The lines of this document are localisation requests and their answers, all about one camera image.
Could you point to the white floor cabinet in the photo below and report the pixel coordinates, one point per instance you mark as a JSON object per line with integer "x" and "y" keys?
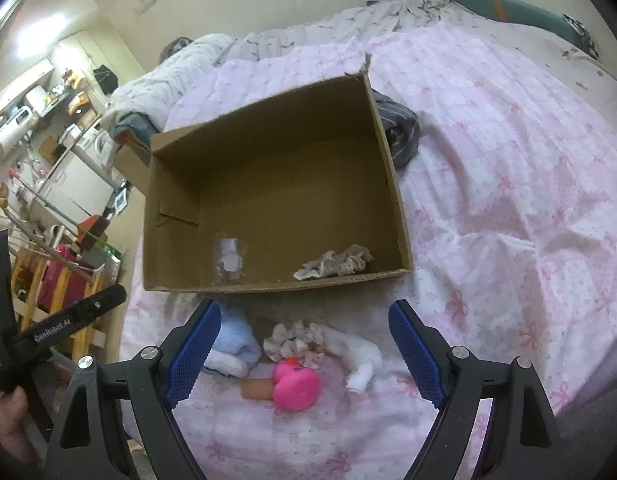
{"x": 73, "y": 185}

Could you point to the clear plastic packet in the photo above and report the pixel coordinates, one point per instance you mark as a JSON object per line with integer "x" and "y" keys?
{"x": 230, "y": 260}

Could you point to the wooden drying rack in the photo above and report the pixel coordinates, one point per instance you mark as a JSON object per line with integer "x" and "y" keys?
{"x": 33, "y": 255}

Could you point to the black hanging bag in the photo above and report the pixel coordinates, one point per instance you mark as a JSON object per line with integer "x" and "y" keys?
{"x": 106, "y": 79}

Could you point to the blue grey folded blanket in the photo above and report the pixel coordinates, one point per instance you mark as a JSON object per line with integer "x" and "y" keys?
{"x": 133, "y": 130}

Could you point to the grey floral bedsheet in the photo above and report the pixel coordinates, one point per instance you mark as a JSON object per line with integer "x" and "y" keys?
{"x": 338, "y": 22}

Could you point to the brown cardboard panel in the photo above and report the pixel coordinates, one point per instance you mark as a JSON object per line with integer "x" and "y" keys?
{"x": 131, "y": 167}

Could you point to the pink rubber duck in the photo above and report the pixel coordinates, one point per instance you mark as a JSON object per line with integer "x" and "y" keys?
{"x": 296, "y": 385}

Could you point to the white floor scale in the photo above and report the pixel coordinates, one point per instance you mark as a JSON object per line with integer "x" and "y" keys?
{"x": 122, "y": 202}

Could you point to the dark patterned pillow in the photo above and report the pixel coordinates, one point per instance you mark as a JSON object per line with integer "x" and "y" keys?
{"x": 176, "y": 49}

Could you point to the white sock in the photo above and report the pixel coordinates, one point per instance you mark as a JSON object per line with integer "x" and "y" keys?
{"x": 361, "y": 360}

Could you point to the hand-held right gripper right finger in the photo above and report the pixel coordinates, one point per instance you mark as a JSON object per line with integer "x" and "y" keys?
{"x": 418, "y": 355}

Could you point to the beige lace scrunchie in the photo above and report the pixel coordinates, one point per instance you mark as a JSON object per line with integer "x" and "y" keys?
{"x": 288, "y": 342}

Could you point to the white wall cabinets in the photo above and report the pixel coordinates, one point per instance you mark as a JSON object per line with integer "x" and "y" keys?
{"x": 23, "y": 82}

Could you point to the tan cylinder toy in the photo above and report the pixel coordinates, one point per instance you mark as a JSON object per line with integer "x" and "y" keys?
{"x": 256, "y": 390}

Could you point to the green broom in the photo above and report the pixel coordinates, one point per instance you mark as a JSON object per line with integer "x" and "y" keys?
{"x": 63, "y": 216}

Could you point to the dark striped cloth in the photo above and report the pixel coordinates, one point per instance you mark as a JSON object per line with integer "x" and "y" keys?
{"x": 401, "y": 130}

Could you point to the beige lace trim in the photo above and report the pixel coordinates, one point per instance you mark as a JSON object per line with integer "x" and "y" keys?
{"x": 333, "y": 262}

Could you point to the brown cardboard box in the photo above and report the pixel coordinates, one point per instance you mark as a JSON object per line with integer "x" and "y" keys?
{"x": 288, "y": 185}

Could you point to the white floral quilt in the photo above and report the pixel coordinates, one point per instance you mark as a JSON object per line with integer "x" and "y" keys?
{"x": 158, "y": 85}

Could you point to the red suitcase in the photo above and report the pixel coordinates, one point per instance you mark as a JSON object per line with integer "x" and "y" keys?
{"x": 63, "y": 275}

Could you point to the person's left hand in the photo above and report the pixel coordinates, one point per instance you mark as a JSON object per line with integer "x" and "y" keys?
{"x": 11, "y": 420}

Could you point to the teal headboard cushion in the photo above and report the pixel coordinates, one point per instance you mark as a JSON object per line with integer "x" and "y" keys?
{"x": 518, "y": 10}

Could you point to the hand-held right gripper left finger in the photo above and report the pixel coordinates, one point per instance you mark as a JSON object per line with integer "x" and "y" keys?
{"x": 193, "y": 355}

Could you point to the red dustpan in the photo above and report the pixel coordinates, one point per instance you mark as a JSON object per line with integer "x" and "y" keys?
{"x": 96, "y": 227}

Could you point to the black and white cloth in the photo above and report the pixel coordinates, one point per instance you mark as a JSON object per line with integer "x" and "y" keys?
{"x": 583, "y": 35}

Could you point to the light blue cloth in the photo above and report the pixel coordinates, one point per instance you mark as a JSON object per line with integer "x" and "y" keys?
{"x": 238, "y": 340}

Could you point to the white washing machine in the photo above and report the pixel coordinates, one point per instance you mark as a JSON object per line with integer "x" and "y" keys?
{"x": 96, "y": 147}

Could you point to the white water heater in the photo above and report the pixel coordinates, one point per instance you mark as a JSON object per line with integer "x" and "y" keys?
{"x": 11, "y": 130}

